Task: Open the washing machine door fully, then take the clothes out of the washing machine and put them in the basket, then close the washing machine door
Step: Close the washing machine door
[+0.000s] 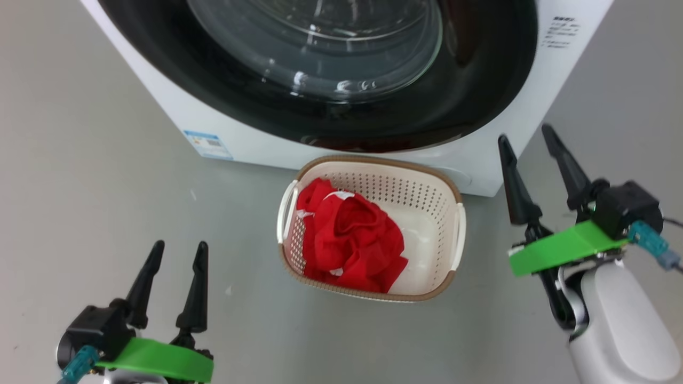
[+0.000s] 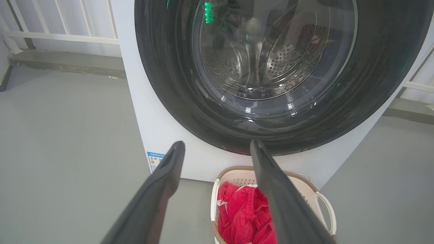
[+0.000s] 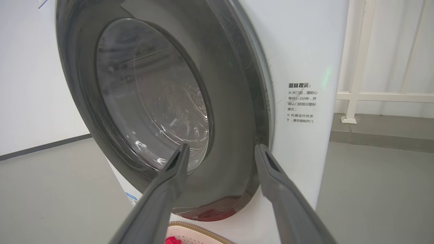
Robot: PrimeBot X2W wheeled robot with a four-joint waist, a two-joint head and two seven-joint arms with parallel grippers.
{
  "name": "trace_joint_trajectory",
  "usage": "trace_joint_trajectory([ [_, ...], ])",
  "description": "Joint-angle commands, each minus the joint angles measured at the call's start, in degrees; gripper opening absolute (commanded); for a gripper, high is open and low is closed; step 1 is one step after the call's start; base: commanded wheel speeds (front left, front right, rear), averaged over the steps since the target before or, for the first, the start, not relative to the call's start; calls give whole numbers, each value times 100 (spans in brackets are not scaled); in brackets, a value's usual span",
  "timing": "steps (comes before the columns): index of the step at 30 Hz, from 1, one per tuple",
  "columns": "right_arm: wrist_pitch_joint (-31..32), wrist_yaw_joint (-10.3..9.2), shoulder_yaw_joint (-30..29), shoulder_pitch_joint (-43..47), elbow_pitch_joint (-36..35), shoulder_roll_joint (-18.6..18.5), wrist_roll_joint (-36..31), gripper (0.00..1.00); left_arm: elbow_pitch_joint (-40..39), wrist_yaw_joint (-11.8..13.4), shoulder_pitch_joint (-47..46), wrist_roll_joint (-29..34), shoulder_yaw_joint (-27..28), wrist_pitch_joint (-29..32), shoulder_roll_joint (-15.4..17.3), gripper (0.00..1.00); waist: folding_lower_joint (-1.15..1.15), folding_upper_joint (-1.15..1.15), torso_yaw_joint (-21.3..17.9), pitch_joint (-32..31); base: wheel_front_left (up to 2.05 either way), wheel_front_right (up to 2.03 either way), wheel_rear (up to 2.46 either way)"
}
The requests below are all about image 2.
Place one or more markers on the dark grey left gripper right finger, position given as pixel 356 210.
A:
pixel 288 210

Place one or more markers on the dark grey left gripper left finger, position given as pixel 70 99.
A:
pixel 152 203

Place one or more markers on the red garment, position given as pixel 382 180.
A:
pixel 240 213

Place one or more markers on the black round glass washer door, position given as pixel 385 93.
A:
pixel 169 67

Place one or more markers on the cream laundry basket brown rim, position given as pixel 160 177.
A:
pixel 305 189

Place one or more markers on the white front-load washing machine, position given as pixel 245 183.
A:
pixel 152 118

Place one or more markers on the perforated steel washer drum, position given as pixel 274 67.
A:
pixel 281 61

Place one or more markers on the round white filter cover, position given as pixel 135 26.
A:
pixel 303 176

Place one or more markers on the blue energy label sticker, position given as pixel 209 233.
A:
pixel 154 162

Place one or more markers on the white metal railing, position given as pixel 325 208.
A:
pixel 420 87
pixel 61 36

